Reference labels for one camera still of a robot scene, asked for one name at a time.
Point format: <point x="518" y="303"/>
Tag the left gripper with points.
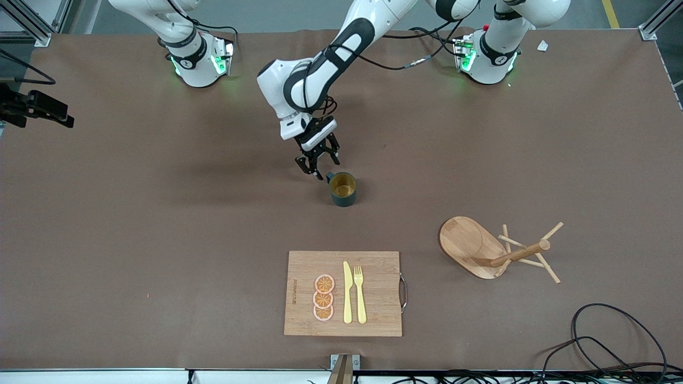
<point x="322" y="150"/>

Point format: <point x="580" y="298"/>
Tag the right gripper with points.
<point x="7" y="93"/>

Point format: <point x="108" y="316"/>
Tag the teal cup yellow inside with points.
<point x="342" y="201"/>

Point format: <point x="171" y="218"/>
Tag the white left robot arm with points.
<point x="373" y="16"/>

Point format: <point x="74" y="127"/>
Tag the wooden mug rack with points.
<point x="467" y="242"/>

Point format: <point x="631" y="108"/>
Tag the orange slice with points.
<point x="324" y="284"/>
<point x="323" y="299"/>
<point x="323" y="313"/>

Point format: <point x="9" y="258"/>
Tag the yellow plastic knife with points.
<point x="347" y="298"/>

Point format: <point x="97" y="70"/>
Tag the yellow plastic fork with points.
<point x="360" y="304"/>

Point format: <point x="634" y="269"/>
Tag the white paper scrap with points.
<point x="542" y="46"/>

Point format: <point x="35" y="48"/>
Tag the aluminium frame post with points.
<point x="648" y="32"/>
<point x="42" y="38"/>

